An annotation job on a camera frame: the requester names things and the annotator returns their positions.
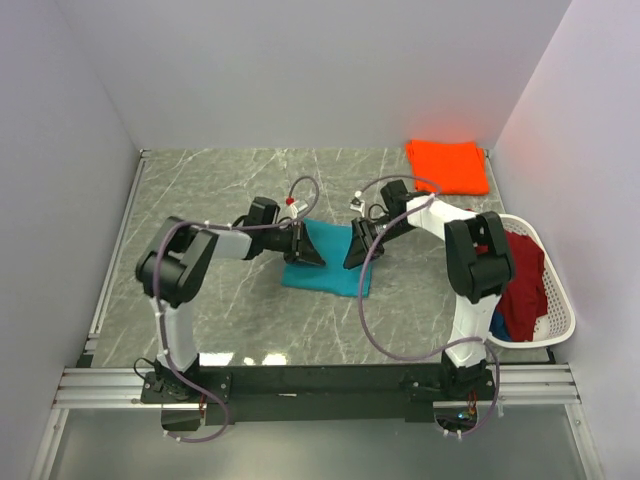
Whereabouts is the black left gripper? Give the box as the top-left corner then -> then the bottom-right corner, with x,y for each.
262,220 -> 325,267

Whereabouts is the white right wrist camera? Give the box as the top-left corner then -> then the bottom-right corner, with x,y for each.
349,190 -> 366,217

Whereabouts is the aluminium frame rail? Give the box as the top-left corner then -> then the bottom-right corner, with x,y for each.
52,364 -> 581,410

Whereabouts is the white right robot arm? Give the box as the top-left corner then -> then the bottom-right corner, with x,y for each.
343,176 -> 516,399

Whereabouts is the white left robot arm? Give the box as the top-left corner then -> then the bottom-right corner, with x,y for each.
135,196 -> 326,402

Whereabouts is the folded orange t shirt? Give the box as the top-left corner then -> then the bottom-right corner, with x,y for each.
405,140 -> 490,196

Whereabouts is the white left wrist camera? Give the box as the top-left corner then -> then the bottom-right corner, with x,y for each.
282,197 -> 311,221

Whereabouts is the blue shirt in basket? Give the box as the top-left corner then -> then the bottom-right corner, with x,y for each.
489,310 -> 512,342

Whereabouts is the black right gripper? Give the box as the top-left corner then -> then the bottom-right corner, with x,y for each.
343,216 -> 415,270

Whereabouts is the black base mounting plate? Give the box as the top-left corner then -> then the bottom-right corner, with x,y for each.
140,363 -> 496,432

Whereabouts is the white laundry basket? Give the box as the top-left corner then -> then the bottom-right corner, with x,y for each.
488,214 -> 576,350

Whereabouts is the teal polo shirt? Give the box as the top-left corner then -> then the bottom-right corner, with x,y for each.
281,219 -> 362,297

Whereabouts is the dark red shirt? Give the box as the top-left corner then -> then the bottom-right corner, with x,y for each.
494,231 -> 548,342

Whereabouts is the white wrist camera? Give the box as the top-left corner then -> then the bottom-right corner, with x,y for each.
282,197 -> 311,221
349,190 -> 366,217

